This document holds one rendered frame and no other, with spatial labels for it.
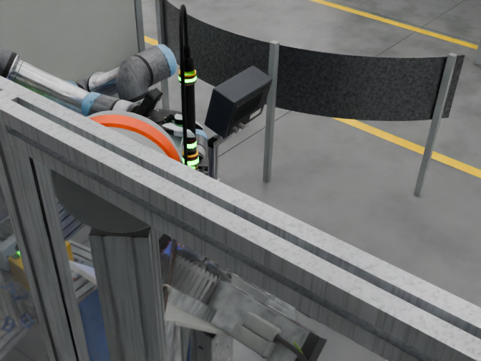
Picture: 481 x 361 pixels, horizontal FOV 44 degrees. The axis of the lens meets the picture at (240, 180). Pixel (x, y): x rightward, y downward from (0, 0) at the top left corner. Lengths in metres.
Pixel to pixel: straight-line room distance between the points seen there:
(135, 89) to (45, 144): 1.43
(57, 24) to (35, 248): 2.90
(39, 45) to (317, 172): 1.91
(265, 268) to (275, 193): 3.37
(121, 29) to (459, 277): 2.46
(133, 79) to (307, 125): 2.69
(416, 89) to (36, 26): 2.12
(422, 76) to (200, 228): 3.11
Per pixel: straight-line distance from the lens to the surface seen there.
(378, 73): 3.43
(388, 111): 3.56
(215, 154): 2.37
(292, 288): 0.42
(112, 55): 3.86
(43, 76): 1.83
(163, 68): 2.04
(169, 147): 0.74
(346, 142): 4.37
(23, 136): 0.59
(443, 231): 3.74
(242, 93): 2.31
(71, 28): 3.61
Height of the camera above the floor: 2.33
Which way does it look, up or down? 37 degrees down
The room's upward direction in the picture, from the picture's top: 1 degrees clockwise
